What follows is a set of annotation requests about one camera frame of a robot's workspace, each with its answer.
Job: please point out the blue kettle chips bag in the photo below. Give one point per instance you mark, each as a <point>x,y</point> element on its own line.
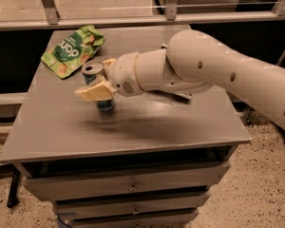
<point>184,95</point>

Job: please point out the red bull can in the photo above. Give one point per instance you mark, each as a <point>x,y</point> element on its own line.
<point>93,72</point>

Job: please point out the top grey drawer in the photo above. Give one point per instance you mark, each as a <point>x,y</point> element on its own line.
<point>131,181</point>

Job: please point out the bottom grey drawer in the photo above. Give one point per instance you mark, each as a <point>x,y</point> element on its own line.
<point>137,221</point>

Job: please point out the black stand leg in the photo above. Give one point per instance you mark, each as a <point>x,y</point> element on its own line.
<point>12,197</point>

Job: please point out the green snack bag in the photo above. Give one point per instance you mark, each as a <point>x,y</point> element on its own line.
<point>73,51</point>

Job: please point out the middle grey drawer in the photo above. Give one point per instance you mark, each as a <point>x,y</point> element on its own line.
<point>131,206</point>

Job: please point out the grey drawer cabinet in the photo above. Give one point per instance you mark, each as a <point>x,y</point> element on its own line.
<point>56,134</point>

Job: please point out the metal railing frame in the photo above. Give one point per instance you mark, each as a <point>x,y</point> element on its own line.
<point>72,14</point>

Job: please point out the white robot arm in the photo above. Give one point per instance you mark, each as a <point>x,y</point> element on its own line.
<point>191,63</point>

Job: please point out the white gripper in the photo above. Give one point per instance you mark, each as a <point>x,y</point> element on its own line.
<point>124,74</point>

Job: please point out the grey drawer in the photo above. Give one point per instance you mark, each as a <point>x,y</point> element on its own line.
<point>131,206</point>
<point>137,221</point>
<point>131,181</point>

